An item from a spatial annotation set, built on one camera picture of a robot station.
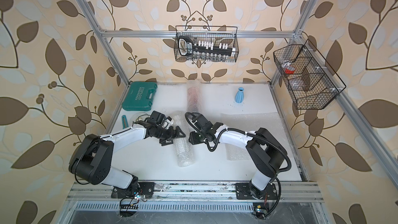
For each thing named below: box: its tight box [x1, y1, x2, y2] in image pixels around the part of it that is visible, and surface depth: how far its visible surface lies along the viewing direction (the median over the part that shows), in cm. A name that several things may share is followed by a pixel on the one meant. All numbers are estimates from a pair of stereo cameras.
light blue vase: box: [234, 87, 245, 104], surface depth 104 cm
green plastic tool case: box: [121, 81, 158, 112], surface depth 110 cm
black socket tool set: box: [177, 35, 236, 61], surface depth 86 cm
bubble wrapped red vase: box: [186, 79, 203, 114], surface depth 103 cm
